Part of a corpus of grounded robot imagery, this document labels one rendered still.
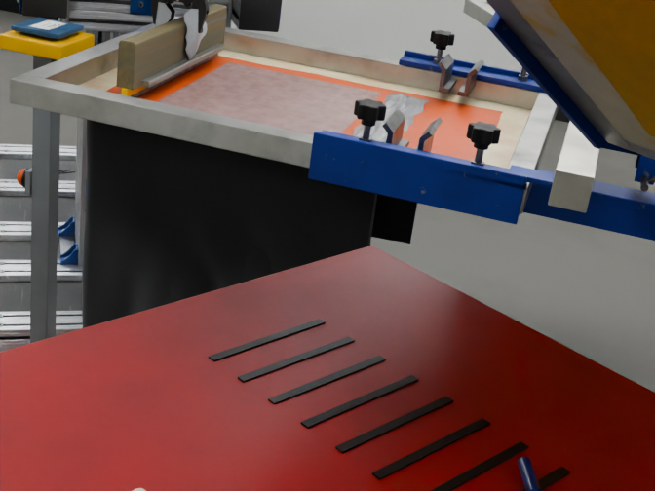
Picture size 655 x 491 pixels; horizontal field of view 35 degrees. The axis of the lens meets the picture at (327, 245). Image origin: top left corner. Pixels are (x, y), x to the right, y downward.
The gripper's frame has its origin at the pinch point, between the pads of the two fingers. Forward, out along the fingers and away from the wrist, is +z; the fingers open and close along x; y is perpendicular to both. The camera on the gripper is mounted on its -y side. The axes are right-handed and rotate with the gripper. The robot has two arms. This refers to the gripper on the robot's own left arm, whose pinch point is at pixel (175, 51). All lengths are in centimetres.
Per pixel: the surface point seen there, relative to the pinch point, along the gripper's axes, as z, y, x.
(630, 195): 8, -1, -79
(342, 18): 68, 380, 67
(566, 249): 100, 203, -74
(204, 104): 4.8, -11.2, -10.3
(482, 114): 5, 16, -52
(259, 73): 4.7, 13.6, -11.0
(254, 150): 4.2, -29.0, -25.5
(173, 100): 4.8, -12.4, -5.5
